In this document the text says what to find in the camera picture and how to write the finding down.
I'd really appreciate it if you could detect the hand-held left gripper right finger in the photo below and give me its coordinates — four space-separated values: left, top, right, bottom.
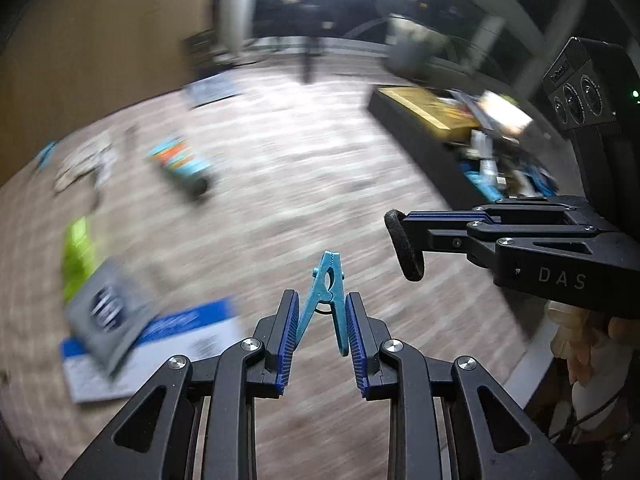
346 291 581 480

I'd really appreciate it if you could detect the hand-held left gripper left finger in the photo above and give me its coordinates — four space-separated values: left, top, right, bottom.
62 289 301 480

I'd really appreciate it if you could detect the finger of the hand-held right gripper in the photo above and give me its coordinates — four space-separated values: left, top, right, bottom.
425 220 621 263
402 195 578 227

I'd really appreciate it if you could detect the blue clothespin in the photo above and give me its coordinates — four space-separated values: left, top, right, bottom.
295 251 351 357

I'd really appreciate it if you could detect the black tray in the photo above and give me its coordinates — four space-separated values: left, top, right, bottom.
367 86 561 211

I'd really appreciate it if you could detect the blue packet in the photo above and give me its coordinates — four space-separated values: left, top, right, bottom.
462 160 558 201

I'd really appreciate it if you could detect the blue and white card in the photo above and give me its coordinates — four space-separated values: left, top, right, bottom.
60 297 246 403

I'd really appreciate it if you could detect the glossy reflective packet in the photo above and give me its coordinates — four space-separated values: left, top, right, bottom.
475 91 533 133

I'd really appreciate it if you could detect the yellow tea box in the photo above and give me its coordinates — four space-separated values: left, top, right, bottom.
377 86 481 141

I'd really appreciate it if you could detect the checked tablecloth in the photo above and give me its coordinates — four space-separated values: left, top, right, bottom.
0 60 556 480

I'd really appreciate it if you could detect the grey foil packet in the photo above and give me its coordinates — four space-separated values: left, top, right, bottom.
67 262 161 376

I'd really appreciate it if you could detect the colourful tube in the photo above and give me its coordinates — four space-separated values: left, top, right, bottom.
147 135 211 200

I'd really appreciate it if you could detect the black tripod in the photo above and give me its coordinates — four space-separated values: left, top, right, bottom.
295 5 341 83

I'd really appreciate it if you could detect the grey sachet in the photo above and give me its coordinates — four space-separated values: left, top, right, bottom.
182 74 241 108

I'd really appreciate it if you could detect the crumpled white paper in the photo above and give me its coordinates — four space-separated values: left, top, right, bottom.
52 130 118 193

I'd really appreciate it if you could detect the beige wooden panel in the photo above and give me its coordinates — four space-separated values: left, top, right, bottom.
0 0 221 186

